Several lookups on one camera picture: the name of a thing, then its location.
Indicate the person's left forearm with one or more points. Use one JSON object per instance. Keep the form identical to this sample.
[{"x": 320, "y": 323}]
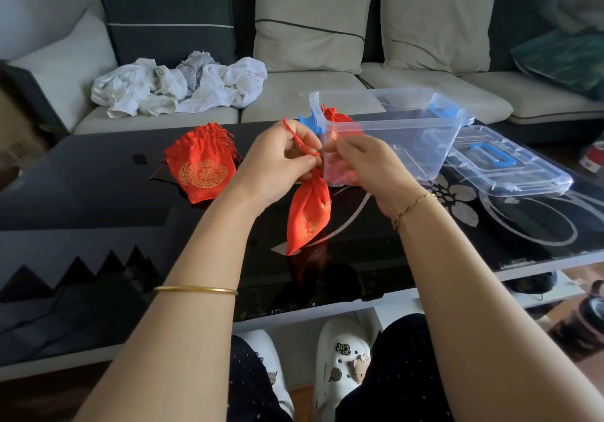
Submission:
[{"x": 188, "y": 303}]

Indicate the grey and beige sofa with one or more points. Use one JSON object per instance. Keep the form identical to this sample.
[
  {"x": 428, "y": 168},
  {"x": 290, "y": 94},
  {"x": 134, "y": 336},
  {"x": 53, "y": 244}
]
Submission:
[{"x": 306, "y": 91}]

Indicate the black dotted trousers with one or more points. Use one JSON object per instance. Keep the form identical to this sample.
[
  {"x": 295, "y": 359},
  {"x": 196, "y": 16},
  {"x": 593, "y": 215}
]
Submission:
[{"x": 391, "y": 374}]

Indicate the person's right thumb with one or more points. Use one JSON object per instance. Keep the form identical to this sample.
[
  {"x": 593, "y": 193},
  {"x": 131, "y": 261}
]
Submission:
[{"x": 347, "y": 159}]

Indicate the teal cushion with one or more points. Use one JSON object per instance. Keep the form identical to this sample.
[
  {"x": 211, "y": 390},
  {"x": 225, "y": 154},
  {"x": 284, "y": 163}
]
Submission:
[{"x": 561, "y": 58}]

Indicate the red pouch with gold medallion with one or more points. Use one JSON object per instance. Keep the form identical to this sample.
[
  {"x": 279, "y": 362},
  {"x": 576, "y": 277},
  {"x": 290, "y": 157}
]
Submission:
[{"x": 203, "y": 171}]

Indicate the person's right hand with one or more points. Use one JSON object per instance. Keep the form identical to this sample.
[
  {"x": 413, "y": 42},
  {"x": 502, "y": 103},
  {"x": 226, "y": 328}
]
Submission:
[{"x": 377, "y": 171}]

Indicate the red and white object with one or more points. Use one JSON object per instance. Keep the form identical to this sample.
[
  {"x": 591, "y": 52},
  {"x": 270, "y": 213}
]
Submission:
[{"x": 593, "y": 156}]

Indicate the person's left hand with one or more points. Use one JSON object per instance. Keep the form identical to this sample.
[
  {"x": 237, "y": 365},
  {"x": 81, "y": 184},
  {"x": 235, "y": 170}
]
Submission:
[{"x": 269, "y": 167}]

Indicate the dark grey cushion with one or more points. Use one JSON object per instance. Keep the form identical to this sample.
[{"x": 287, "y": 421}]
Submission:
[{"x": 167, "y": 15}]

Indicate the person's right forearm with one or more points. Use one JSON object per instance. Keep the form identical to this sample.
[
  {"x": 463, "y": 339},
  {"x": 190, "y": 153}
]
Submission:
[{"x": 472, "y": 322}]

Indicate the person's left thumb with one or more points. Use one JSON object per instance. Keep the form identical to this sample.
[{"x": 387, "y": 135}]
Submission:
[{"x": 302, "y": 163}]

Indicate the clear plastic storage box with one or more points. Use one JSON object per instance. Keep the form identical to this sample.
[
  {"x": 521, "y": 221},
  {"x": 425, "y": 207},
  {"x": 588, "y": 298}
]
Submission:
[{"x": 401, "y": 133}]

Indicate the grey striped cloth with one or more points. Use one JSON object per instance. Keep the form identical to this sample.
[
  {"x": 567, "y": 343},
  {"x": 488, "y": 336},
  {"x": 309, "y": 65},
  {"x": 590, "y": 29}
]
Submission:
[{"x": 194, "y": 70}]

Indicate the black glass coffee table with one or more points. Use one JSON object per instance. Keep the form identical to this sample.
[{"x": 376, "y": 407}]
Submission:
[{"x": 118, "y": 228}]

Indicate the white clog with charms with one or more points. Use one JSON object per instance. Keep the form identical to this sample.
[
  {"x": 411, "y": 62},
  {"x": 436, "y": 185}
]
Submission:
[
  {"x": 340, "y": 365},
  {"x": 269, "y": 365}
]

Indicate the brown wooden furniture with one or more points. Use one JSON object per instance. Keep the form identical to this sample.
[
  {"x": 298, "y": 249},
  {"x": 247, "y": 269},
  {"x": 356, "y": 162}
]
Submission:
[{"x": 14, "y": 129}]

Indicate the gold bangle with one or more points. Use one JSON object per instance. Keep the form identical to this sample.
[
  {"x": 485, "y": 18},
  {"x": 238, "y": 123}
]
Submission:
[{"x": 196, "y": 289}]

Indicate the plain beige cushion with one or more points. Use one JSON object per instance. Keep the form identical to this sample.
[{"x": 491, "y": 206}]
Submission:
[{"x": 436, "y": 23}]

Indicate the beige cushion with dark stripe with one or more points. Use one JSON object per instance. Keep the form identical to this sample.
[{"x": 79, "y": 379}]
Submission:
[{"x": 309, "y": 20}]

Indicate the crumpled white clothes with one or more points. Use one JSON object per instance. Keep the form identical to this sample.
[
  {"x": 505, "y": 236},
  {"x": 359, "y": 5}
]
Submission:
[{"x": 141, "y": 89}]

